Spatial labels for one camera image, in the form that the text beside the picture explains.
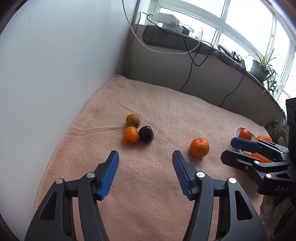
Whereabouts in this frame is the mandarin orange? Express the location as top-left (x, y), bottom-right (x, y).
top-left (189, 138), bottom-right (210, 159)

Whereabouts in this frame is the small kumquat orange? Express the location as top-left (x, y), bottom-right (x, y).
top-left (123, 126), bottom-right (139, 144)

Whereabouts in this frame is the dark purple plum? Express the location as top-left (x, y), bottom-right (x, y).
top-left (139, 126), bottom-right (154, 143)

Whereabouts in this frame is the brown kiwi fruit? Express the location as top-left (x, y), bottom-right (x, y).
top-left (125, 113), bottom-right (140, 128)

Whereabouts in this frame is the large front orange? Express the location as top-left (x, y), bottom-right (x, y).
top-left (250, 153), bottom-right (272, 163)

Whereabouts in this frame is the large orange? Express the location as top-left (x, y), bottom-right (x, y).
top-left (250, 153), bottom-right (272, 163)
top-left (254, 135), bottom-right (273, 143)

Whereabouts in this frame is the brown kiwi on plate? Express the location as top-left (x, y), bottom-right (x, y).
top-left (242, 151), bottom-right (251, 156)

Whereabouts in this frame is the large rear orange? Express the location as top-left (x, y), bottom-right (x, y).
top-left (254, 135), bottom-right (273, 143)

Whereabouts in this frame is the green snack bag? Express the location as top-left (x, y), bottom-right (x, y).
top-left (265, 119), bottom-right (279, 136)

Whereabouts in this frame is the white floral plate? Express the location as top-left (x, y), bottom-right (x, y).
top-left (234, 126), bottom-right (256, 141)

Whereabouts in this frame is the mandarin on plate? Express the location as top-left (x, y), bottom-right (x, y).
top-left (238, 128), bottom-right (252, 141)

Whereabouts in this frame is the potted spider plant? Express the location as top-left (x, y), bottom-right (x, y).
top-left (244, 44), bottom-right (278, 98)

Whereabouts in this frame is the black device on sill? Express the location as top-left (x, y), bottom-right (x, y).
top-left (217, 44), bottom-right (246, 70)

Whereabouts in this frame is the pink towel cloth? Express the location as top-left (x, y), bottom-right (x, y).
top-left (36, 75), bottom-right (265, 240)

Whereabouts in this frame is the dark green sill mat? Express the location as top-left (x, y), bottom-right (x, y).
top-left (140, 26), bottom-right (285, 118)

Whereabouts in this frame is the white power adapter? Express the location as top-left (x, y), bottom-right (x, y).
top-left (152, 13), bottom-right (183, 33)

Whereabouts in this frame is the black cable right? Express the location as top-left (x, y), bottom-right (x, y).
top-left (219, 60), bottom-right (247, 108)

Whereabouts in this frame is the black cable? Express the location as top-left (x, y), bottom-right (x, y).
top-left (142, 11), bottom-right (215, 93)
top-left (219, 60), bottom-right (247, 108)

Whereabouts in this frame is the black cable left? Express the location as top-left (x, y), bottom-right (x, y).
top-left (142, 11), bottom-right (215, 93)

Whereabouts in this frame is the white cable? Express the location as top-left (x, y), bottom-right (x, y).
top-left (121, 0), bottom-right (202, 55)

